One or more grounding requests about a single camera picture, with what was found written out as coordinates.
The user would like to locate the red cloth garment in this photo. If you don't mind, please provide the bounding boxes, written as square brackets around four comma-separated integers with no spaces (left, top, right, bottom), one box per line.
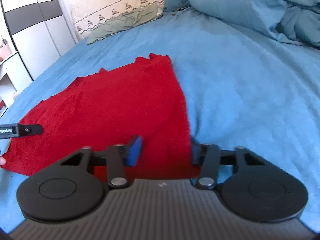
[3,54,200,180]

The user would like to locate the person's left hand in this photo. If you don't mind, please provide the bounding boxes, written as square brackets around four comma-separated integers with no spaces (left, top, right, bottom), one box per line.
[0,156,7,165]

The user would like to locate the white shelf unit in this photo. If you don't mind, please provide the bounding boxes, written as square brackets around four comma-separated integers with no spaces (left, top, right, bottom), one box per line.
[1,36,33,108]

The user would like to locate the blue bed sheet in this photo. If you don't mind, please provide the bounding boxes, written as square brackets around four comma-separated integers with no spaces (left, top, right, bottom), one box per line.
[1,8,319,231]

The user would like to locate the white grey wardrobe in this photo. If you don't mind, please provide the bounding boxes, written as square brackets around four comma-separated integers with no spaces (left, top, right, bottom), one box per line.
[1,0,76,80]

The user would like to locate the beige quilted headboard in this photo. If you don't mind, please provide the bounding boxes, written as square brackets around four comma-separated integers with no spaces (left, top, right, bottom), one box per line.
[52,0,211,43]

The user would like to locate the green pillow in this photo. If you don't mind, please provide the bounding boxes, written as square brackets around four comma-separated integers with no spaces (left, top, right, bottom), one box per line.
[87,4,163,44]

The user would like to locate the blue duvet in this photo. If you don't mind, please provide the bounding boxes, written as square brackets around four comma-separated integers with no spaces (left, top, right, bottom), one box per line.
[190,0,319,48]

